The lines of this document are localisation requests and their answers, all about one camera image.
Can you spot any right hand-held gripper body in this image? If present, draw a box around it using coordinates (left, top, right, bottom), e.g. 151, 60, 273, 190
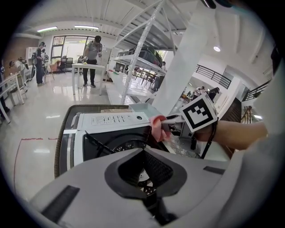
161, 92, 219, 151

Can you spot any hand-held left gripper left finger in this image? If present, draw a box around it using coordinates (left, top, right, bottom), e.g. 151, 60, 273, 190
28, 148, 157, 228

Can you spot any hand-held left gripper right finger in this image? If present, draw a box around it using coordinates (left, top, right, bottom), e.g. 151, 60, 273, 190
142, 148, 232, 226

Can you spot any white portable gas stove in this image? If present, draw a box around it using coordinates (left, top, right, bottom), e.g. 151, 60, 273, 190
59, 111, 178, 196

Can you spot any person's right forearm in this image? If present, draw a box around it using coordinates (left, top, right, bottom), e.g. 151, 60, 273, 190
195, 119, 269, 152

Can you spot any pale blue rectangular tray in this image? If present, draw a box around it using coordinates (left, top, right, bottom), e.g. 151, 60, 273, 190
128, 102, 159, 116

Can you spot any black metal railing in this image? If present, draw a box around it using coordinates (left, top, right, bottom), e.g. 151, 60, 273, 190
194, 64, 232, 90

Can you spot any white metal shelf rack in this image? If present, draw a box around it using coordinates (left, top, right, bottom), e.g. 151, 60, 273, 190
106, 0, 192, 106

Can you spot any white table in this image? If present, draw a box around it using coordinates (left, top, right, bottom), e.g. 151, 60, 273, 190
0, 72, 29, 124
71, 63, 106, 96

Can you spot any black office chair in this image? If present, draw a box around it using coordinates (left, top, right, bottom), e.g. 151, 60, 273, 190
57, 55, 74, 73

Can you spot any long ceiling light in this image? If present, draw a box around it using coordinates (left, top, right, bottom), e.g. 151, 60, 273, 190
74, 24, 99, 30
37, 26, 58, 33

